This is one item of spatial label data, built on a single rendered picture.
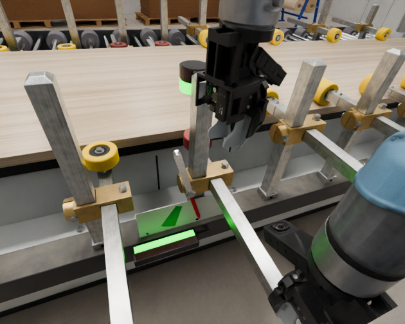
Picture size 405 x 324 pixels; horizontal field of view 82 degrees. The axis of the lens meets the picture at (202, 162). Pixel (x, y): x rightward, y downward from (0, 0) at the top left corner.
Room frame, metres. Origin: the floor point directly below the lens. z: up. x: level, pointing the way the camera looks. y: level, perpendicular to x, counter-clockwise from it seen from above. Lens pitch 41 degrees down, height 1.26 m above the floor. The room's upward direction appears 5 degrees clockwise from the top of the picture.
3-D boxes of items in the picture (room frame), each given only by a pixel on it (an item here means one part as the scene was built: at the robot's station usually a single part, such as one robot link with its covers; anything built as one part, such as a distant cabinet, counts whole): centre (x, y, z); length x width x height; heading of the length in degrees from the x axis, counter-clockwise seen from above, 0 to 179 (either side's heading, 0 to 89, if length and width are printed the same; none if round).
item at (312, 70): (0.52, -0.22, 0.89); 0.03 x 0.03 x 0.48; 25
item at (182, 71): (0.46, 0.03, 1.10); 0.06 x 0.06 x 0.02
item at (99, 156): (0.42, 0.25, 0.85); 0.08 x 0.08 x 0.11
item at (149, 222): (0.38, 0.03, 0.75); 0.26 x 0.01 x 0.10; 115
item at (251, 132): (0.34, -0.07, 1.08); 0.05 x 0.02 x 0.09; 45
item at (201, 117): (0.42, 0.01, 0.87); 0.03 x 0.03 x 0.48; 25
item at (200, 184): (0.43, -0.01, 0.85); 0.13 x 0.06 x 0.05; 115
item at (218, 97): (0.34, -0.04, 1.15); 0.09 x 0.08 x 0.12; 135
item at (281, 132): (0.53, -0.24, 0.95); 0.13 x 0.06 x 0.05; 115
